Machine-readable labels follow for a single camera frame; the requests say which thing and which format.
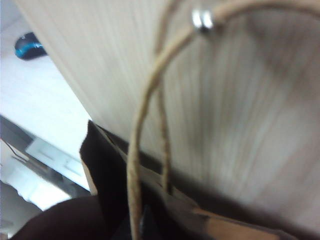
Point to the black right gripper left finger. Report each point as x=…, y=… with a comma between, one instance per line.
x=120, y=225

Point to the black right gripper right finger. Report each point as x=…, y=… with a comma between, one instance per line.
x=147, y=222

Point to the white drawer cabinet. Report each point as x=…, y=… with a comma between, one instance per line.
x=50, y=157

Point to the white adhesive wall hook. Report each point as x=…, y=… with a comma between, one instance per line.
x=203, y=21

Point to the brown luckin coffee paper bag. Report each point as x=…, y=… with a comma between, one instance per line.
x=110, y=160

